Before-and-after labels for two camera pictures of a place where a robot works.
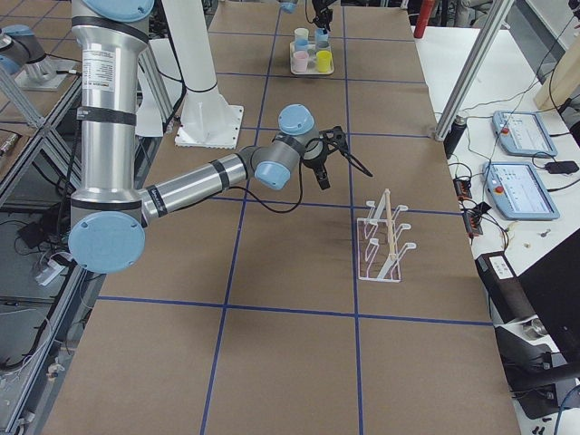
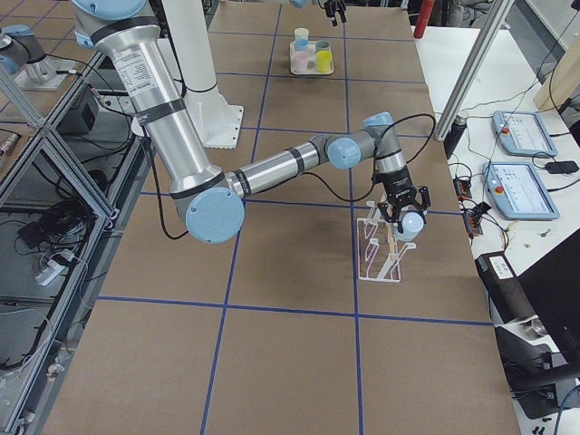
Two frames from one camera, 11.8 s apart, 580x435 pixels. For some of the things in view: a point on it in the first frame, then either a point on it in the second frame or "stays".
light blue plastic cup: x=322 y=40 -> x=412 y=225
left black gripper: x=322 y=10 -> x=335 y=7
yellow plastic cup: x=323 y=61 stays
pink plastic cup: x=300 y=61 stays
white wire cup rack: x=379 y=255 stays
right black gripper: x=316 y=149 -> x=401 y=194
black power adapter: x=561 y=167 stays
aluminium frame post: x=498 y=14 stays
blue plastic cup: x=302 y=44 stays
